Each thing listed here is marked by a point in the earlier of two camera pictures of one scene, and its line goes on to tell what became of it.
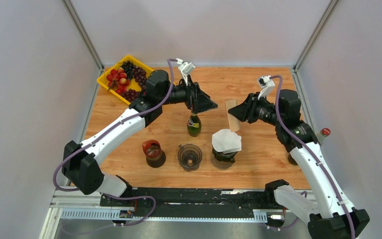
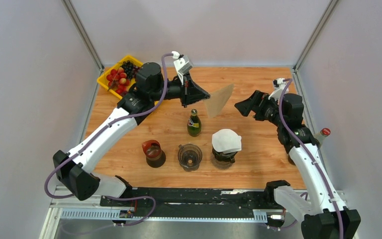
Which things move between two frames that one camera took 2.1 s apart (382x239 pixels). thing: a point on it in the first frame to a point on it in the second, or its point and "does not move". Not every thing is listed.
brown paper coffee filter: [235, 123] to [216, 101]
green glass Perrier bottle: [194, 126] does not move
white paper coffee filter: [224, 140] does not move
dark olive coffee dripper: [228, 157] does not move
